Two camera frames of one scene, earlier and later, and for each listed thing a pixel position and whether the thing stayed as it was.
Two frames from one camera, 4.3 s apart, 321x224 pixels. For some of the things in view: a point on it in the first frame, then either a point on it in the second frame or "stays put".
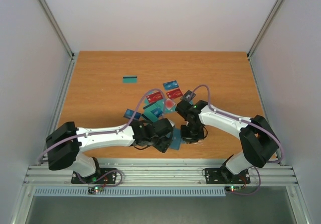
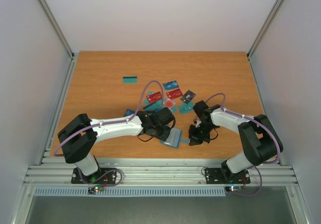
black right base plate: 222,176 stays put
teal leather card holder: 177,140 stays put
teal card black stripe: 130,79 stays put
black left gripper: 163,147 -> 164,137
